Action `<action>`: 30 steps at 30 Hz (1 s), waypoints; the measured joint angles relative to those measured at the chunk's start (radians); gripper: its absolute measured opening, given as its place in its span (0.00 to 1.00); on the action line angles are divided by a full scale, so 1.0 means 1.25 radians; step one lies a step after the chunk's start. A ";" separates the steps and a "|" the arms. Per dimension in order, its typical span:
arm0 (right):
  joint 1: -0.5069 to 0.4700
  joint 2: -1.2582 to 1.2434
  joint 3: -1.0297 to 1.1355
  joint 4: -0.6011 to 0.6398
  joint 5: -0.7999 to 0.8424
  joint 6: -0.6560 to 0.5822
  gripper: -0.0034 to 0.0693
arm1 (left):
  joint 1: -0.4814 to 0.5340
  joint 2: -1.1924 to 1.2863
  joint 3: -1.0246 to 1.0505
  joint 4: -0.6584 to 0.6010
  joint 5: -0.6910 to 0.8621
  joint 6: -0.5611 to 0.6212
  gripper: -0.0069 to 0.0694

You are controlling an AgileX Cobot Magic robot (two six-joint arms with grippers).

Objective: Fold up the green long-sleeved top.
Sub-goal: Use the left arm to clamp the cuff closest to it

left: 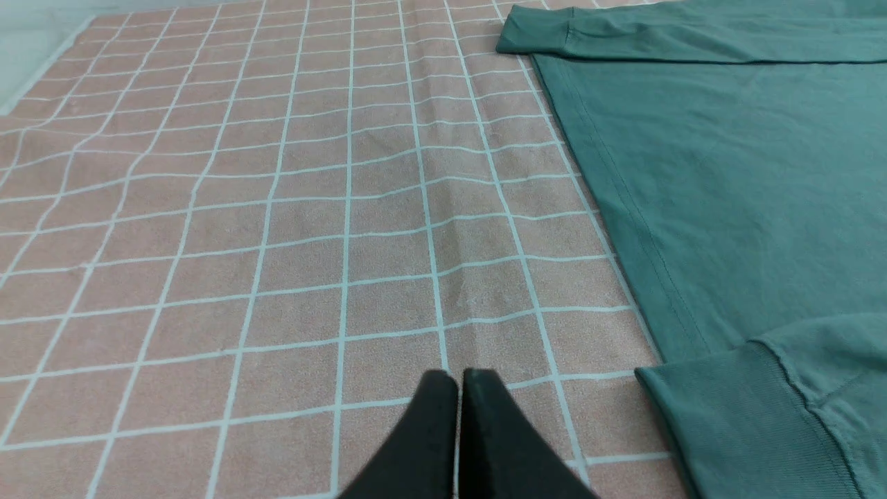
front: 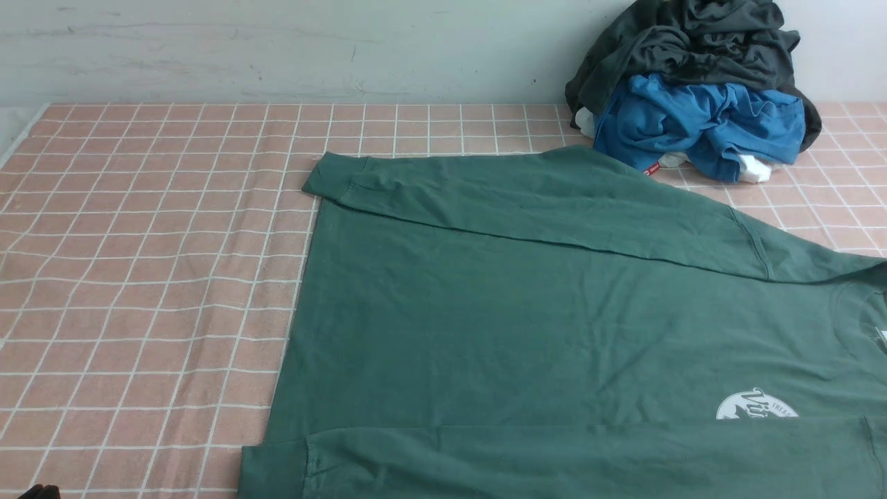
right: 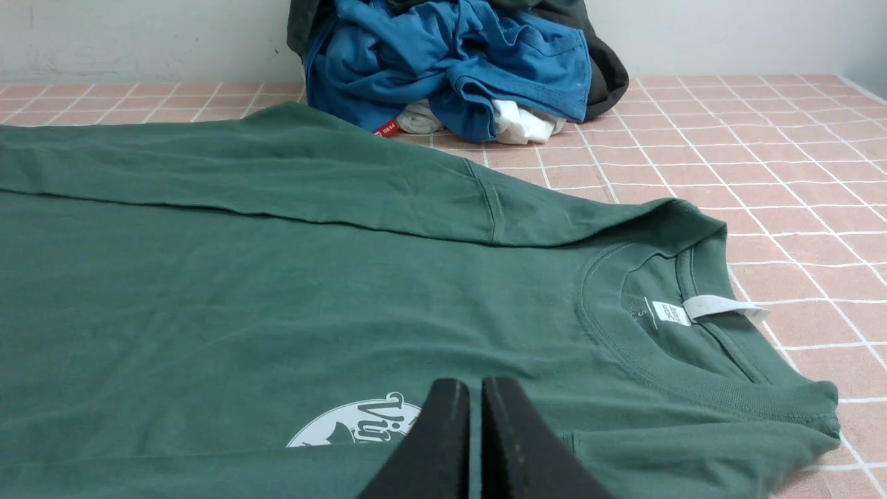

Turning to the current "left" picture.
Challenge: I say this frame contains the green long-sleeve top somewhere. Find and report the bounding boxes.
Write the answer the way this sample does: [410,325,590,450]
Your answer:
[496,1,886,498]

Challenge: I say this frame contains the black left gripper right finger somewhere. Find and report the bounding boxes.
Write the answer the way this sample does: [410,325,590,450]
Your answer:
[459,368,597,498]

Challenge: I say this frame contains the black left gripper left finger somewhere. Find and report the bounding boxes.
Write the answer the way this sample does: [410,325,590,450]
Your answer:
[339,370,459,498]

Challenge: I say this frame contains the pink grid tablecloth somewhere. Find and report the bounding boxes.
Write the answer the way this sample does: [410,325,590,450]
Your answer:
[1,1,685,498]

